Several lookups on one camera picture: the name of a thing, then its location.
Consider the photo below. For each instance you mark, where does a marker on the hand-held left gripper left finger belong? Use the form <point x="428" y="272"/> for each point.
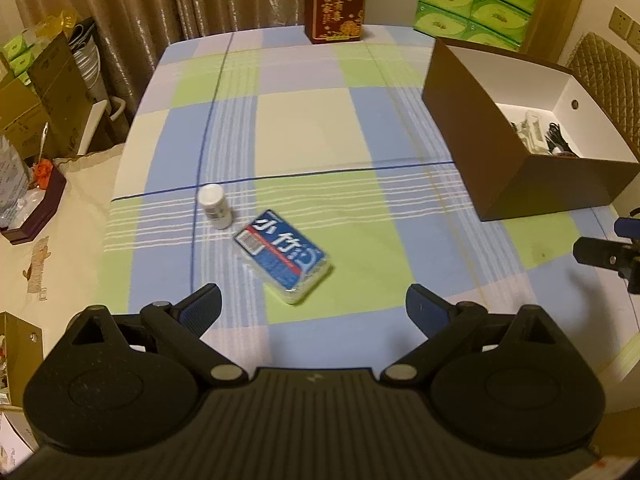
<point x="200" y="307"/>

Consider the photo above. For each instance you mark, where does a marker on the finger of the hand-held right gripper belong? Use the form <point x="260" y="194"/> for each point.
<point x="600" y="252"/>
<point x="629" y="226"/>

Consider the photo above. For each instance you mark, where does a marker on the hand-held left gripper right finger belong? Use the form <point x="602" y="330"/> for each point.
<point x="425" y="310"/>

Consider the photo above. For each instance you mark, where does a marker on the blue labelled sponge pack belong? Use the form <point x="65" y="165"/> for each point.
<point x="280" y="255"/>

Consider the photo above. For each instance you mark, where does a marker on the white pill bottle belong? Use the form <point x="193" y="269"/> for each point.
<point x="215" y="207"/>

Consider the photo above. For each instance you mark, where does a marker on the brown cardboard box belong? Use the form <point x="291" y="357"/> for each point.
<point x="500" y="160"/>

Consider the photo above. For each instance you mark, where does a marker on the white small item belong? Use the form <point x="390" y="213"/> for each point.
<point x="530" y="132"/>

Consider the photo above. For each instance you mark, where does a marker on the beige embroidered cloth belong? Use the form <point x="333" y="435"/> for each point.
<point x="60" y="280"/>

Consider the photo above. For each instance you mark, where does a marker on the quilted chair cover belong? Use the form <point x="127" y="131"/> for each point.
<point x="600" y="70"/>

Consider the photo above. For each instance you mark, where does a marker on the small open cardboard box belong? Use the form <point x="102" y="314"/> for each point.
<point x="20" y="340"/>

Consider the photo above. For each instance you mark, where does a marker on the dark red wooden tray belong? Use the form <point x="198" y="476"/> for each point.
<point x="42" y="210"/>

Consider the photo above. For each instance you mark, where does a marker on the checkered tablecloth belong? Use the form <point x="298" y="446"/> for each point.
<point x="325" y="150"/>

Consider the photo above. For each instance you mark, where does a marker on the small orange toy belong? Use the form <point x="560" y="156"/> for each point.
<point x="43" y="172"/>

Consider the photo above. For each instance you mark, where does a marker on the white plastic stool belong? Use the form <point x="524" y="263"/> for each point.
<point x="102" y="120"/>

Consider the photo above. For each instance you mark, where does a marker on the clear plastic bag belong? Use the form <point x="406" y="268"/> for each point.
<point x="11" y="185"/>

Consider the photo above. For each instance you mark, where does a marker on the tall cardboard carton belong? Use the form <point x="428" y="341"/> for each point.
<point x="60" y="90"/>

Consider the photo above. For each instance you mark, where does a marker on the low cardboard carton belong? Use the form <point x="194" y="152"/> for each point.
<point x="20" y="115"/>

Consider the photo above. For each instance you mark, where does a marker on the stack of green tissue packs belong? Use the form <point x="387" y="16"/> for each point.
<point x="475" y="5"/>

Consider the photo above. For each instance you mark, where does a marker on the stack of white bowls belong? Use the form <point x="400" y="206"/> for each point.
<point x="89" y="57"/>

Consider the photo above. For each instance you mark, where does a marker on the green tissue pack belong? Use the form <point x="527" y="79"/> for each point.
<point x="21" y="64"/>
<point x="17" y="45"/>

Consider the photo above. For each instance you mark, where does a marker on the beige curtain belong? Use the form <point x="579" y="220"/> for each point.
<point x="150" y="0"/>

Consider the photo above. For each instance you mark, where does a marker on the red gift box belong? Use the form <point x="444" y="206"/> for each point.
<point x="335" y="10"/>

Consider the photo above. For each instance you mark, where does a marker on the yellow plastic bag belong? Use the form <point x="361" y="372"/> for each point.
<point x="55" y="24"/>

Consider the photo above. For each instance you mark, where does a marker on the wall socket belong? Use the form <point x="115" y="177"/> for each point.
<point x="620" y="21"/>
<point x="635" y="34"/>

